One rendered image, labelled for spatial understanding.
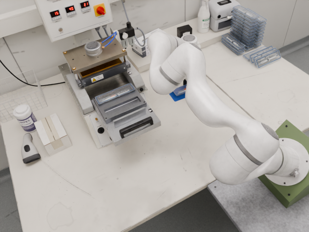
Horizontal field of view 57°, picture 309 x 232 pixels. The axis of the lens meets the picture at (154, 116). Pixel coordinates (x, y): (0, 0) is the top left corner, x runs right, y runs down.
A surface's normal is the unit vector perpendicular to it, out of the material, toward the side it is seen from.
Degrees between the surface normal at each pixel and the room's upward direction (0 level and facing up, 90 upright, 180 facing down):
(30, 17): 90
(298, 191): 45
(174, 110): 0
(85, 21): 90
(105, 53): 0
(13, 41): 90
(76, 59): 0
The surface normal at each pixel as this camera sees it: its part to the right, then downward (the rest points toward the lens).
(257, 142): -0.38, 0.03
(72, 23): 0.47, 0.62
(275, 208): -0.08, -0.67
